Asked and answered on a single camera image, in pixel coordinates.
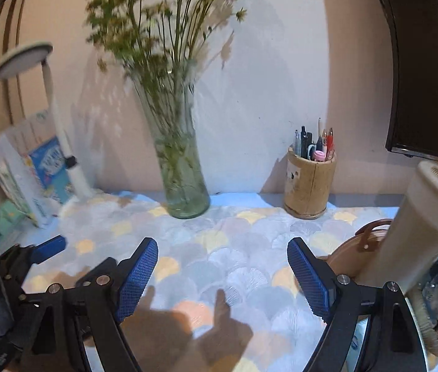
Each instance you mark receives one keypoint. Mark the black television screen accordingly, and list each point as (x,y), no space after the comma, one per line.
(413,127)

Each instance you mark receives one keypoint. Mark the tan leather round purse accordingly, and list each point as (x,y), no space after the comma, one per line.
(354,254)

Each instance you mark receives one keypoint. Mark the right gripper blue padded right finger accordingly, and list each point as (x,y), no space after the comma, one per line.
(391,341)

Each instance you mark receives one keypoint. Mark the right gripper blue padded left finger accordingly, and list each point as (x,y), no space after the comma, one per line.
(95,307)

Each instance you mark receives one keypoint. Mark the white desk lamp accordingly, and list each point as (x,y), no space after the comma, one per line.
(23,58)

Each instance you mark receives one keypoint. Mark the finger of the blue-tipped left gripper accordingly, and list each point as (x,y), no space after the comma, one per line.
(48,249)

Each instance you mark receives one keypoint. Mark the beige thermos bottle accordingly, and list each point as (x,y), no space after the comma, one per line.
(410,246)

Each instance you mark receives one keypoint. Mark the stack of books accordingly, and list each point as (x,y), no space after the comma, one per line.
(33,174)

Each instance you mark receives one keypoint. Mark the woven basket with blue rim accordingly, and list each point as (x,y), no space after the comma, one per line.
(436,317)

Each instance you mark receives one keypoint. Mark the bamboo pen holder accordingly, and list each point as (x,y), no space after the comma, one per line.
(307,186)

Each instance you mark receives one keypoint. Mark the pens in holder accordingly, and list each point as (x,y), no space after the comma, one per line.
(317,147)

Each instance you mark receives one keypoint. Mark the green flower bouquet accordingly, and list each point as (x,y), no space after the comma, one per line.
(155,41)

